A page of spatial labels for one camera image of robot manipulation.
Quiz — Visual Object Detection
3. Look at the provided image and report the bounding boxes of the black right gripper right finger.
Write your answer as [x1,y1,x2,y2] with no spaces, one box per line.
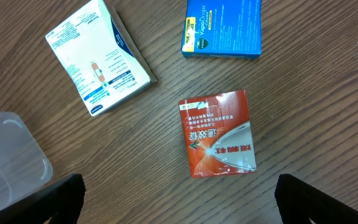
[275,174,358,224]

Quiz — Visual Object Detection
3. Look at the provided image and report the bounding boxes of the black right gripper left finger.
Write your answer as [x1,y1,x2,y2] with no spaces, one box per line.
[0,173,86,224]

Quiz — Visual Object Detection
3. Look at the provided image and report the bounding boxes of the red medicine box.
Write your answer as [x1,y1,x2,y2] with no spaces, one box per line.
[178,90,257,178]

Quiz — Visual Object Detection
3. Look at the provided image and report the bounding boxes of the white bandage box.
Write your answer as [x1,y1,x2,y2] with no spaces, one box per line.
[45,0,157,116]

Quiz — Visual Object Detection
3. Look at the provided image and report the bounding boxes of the blue cough drops box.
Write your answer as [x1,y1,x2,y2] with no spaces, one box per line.
[181,0,262,59]

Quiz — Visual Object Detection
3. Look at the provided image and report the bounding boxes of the clear plastic container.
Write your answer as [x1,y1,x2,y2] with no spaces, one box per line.
[0,112,53,211]

